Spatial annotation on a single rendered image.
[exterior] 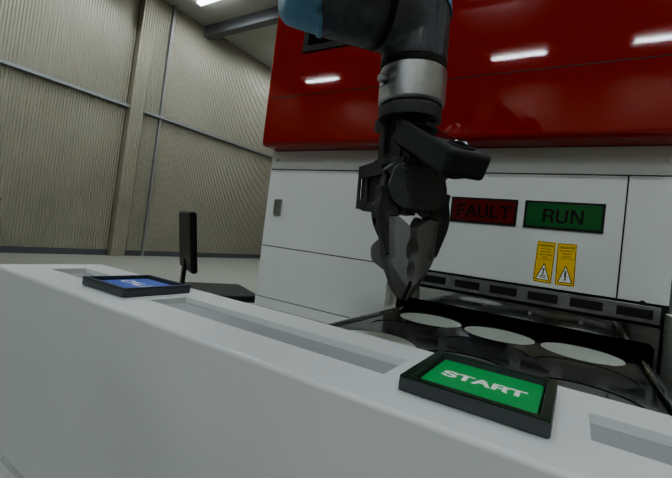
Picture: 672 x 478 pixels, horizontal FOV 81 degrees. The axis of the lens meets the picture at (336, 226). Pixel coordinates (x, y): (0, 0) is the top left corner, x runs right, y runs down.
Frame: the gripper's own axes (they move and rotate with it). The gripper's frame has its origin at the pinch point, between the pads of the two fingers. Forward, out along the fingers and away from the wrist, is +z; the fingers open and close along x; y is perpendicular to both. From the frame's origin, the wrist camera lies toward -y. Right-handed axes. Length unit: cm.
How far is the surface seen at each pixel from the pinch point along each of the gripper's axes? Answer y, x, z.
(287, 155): 60, -1, -25
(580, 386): -8.8, -15.6, 8.1
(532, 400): -24.5, 9.6, 0.9
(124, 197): 940, 136, -55
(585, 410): -24.8, 6.9, 1.5
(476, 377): -22.0, 10.3, 0.9
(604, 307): 5.3, -40.2, 2.7
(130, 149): 938, 133, -162
